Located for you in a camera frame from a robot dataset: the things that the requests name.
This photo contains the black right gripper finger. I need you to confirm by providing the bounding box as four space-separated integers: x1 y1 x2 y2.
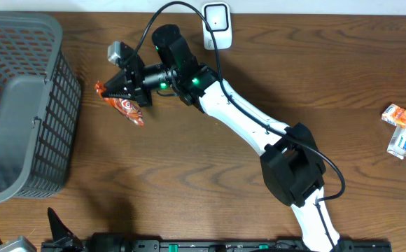
100 87 136 101
104 69 127 90

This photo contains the red chocolate bar wrapper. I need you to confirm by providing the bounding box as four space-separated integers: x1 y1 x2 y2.
94 82 144 127

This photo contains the orange juice carton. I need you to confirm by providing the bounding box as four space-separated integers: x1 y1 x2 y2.
381 104 406 129

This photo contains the white Panadol box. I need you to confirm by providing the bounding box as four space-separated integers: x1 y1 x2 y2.
386 126 406 160

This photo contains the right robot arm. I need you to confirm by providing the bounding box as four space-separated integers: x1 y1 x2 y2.
95 24 340 251

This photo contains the white barcode scanner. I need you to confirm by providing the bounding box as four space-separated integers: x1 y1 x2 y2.
202 1 232 50

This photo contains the grey plastic shopping basket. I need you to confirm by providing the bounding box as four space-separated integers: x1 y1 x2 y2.
0 12 82 203

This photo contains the black camera cable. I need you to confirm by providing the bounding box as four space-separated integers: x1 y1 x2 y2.
132 0 347 252

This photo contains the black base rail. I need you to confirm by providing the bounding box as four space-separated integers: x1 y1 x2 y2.
41 230 393 252

